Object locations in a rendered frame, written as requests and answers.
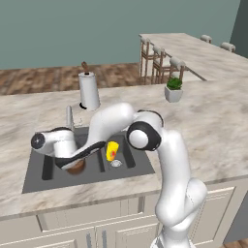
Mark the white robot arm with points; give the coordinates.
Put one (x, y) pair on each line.
(171, 168)

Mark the yellow cup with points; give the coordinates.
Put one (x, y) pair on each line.
(111, 151)

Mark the dark grey double sink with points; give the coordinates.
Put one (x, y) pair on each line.
(129, 171)

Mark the brown jar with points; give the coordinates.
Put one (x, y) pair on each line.
(77, 168)

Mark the cream panel under sink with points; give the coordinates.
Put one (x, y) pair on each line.
(84, 214)

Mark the white paper towel roll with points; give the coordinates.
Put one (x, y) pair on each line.
(89, 90)

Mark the grey tap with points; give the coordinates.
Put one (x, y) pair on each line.
(69, 117)

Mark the green plant in white pot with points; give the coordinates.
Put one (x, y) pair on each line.
(173, 91)

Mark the brown paper towel holder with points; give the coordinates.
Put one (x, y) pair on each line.
(85, 67)

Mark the wooden stool with white cushion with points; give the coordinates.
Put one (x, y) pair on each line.
(228, 47)
(158, 63)
(145, 55)
(176, 64)
(206, 38)

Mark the wide cream cupboard door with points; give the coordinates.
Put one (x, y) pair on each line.
(219, 213)

